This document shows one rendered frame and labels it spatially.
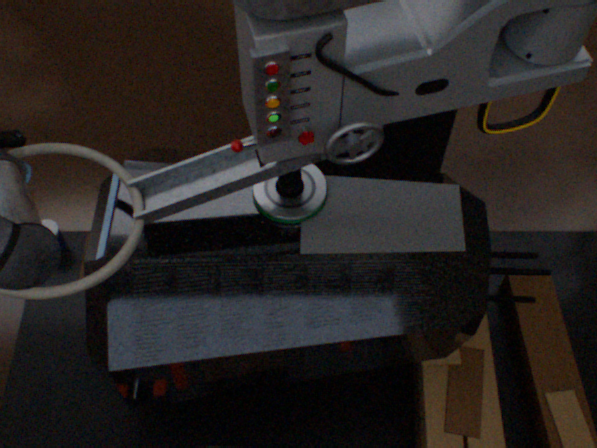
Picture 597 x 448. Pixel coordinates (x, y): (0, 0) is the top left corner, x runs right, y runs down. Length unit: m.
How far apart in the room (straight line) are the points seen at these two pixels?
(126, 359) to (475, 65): 1.23
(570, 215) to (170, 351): 1.84
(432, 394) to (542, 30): 1.22
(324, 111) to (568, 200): 1.79
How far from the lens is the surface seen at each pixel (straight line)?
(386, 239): 2.08
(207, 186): 2.01
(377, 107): 1.80
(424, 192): 2.19
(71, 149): 2.17
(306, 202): 2.10
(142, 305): 2.12
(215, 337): 2.13
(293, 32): 1.54
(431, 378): 2.54
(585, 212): 3.33
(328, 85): 1.67
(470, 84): 1.87
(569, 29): 1.90
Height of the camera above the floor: 2.59
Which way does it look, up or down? 58 degrees down
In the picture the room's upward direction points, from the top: straight up
